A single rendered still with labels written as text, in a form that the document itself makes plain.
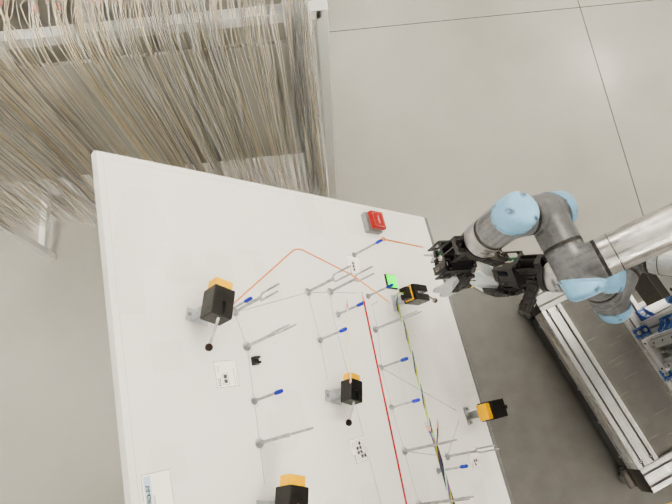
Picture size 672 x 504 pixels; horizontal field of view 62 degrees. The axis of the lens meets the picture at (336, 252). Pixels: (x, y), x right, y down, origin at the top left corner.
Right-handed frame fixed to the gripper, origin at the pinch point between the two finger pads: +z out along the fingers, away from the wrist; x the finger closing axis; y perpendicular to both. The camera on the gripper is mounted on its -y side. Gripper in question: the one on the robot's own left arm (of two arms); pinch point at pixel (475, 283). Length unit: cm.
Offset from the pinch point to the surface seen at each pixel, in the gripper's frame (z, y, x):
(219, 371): 11, 32, 63
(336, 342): 13.4, 13.5, 36.6
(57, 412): 183, -17, 65
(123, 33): 48, 91, 18
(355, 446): 6, -1, 52
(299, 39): 23, 71, -7
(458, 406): 7.7, -26.7, 18.7
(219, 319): 7, 41, 59
